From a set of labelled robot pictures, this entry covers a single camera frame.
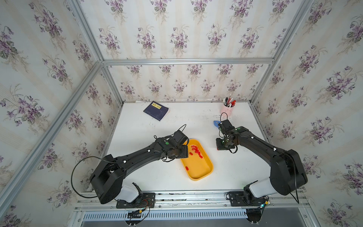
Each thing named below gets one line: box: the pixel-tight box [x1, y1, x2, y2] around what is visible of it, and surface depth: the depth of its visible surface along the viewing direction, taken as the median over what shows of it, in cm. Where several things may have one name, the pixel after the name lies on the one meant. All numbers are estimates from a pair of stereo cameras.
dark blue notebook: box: [143, 100, 170, 122], surface depth 114 cm
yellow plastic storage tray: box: [180, 138, 214, 182], surface depth 89 cm
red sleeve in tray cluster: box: [190, 145, 204, 159], surface depth 94 cm
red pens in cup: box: [223, 93, 237, 108], surface depth 109 cm
